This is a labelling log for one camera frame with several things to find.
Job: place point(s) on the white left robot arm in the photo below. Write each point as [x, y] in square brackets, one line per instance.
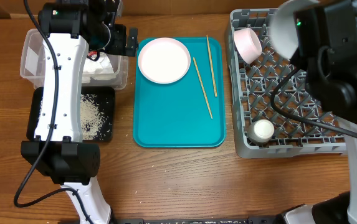
[70, 30]

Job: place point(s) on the black tray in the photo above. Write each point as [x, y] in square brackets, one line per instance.
[105, 95]

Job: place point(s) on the white bowl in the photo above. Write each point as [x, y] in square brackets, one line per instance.
[247, 44]

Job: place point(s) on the red snack wrapper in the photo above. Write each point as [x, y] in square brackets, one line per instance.
[93, 56]

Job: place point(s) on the large white plate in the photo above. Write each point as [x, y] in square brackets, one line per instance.
[164, 60]

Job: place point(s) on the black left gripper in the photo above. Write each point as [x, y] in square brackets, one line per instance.
[118, 47]

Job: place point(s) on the white napkin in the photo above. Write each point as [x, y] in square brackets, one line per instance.
[100, 70]

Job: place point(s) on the grey dishwasher rack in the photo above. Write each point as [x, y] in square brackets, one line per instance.
[268, 84]

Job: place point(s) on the white paper cup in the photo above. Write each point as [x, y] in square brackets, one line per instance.
[261, 131]

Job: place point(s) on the pile of rice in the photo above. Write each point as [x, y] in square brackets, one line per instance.
[92, 118]

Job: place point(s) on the small grey rice bowl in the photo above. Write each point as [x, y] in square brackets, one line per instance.
[282, 33]

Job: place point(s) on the clear plastic bin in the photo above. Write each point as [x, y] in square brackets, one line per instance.
[33, 64]

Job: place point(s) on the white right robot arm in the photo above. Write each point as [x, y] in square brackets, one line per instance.
[320, 37]

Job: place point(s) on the wooden chopstick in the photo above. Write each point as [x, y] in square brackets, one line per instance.
[211, 66]
[202, 88]

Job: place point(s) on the teal serving tray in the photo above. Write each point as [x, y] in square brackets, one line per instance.
[176, 115]

